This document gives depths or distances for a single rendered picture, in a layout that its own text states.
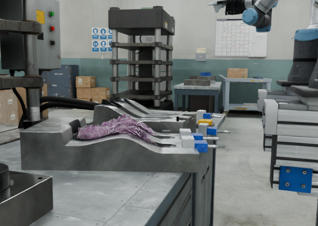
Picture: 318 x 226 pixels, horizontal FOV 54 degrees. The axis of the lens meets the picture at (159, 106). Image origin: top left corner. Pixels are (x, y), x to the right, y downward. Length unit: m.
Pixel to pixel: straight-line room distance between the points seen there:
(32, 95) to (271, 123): 1.08
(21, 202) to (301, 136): 0.73
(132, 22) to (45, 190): 4.69
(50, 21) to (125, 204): 1.39
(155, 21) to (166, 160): 4.36
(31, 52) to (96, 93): 6.38
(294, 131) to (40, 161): 0.72
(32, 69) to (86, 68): 6.86
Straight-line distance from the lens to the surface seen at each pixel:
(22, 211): 0.63
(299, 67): 1.46
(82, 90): 8.05
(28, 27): 1.55
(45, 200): 0.68
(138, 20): 5.21
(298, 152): 0.97
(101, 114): 1.28
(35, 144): 0.94
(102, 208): 0.69
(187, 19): 7.75
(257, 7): 1.59
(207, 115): 1.72
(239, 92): 7.64
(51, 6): 1.93
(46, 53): 1.85
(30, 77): 1.55
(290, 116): 0.95
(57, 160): 0.93
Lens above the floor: 1.09
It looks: 7 degrees down
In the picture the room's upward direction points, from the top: 1 degrees clockwise
